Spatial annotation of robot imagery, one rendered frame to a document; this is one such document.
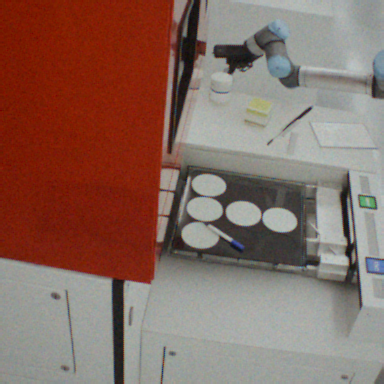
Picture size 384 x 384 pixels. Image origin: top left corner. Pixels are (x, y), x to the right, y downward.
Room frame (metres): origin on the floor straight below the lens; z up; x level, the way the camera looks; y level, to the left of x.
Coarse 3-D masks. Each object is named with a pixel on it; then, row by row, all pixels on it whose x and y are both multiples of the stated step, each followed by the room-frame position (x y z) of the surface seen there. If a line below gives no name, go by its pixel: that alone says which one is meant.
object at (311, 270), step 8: (168, 248) 1.19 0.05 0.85; (176, 256) 1.19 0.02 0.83; (184, 256) 1.19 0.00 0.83; (224, 264) 1.18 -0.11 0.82; (232, 264) 1.18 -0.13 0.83; (240, 264) 1.18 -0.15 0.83; (280, 272) 1.17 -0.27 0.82; (288, 272) 1.17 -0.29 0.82; (296, 272) 1.17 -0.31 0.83; (304, 272) 1.17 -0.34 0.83; (312, 272) 1.17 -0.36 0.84
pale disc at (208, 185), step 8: (200, 176) 1.46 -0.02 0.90; (208, 176) 1.46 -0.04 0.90; (216, 176) 1.47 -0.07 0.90; (192, 184) 1.42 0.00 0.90; (200, 184) 1.42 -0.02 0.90; (208, 184) 1.43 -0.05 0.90; (216, 184) 1.43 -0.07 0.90; (224, 184) 1.43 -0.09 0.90; (200, 192) 1.38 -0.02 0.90; (208, 192) 1.39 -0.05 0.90; (216, 192) 1.39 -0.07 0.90
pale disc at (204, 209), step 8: (192, 200) 1.35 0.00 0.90; (200, 200) 1.35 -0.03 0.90; (208, 200) 1.35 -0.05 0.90; (192, 208) 1.31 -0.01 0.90; (200, 208) 1.31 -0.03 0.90; (208, 208) 1.32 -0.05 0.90; (216, 208) 1.32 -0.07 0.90; (192, 216) 1.28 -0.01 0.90; (200, 216) 1.28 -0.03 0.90; (208, 216) 1.28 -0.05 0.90; (216, 216) 1.29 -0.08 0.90
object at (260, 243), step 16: (192, 176) 1.45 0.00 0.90; (224, 176) 1.47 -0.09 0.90; (240, 176) 1.48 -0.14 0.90; (192, 192) 1.38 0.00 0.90; (224, 192) 1.40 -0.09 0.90; (240, 192) 1.41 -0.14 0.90; (256, 192) 1.41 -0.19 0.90; (272, 192) 1.42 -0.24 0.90; (288, 192) 1.43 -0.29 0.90; (224, 208) 1.33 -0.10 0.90; (288, 208) 1.36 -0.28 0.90; (224, 224) 1.26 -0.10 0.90; (256, 224) 1.27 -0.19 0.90; (176, 240) 1.18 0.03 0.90; (224, 240) 1.20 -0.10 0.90; (240, 240) 1.20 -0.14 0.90; (256, 240) 1.21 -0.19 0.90; (272, 240) 1.22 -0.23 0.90; (288, 240) 1.22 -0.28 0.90; (240, 256) 1.14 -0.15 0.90; (256, 256) 1.15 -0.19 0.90; (272, 256) 1.15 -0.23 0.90; (288, 256) 1.16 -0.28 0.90
